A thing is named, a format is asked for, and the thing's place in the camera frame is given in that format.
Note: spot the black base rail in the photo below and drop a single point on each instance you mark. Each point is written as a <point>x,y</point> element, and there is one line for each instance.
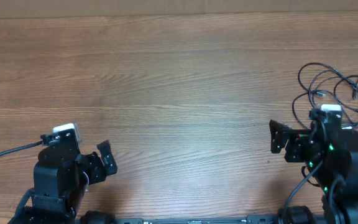
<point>100,217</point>

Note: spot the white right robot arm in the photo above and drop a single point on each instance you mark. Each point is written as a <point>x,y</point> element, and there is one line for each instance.
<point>330,154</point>

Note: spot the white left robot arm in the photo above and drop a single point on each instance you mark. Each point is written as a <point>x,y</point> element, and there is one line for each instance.
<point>61,178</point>

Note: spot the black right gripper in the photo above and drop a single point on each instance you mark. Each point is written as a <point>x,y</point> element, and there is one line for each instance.
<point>296,139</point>

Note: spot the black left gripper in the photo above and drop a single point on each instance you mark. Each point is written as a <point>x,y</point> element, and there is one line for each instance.
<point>99,172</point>

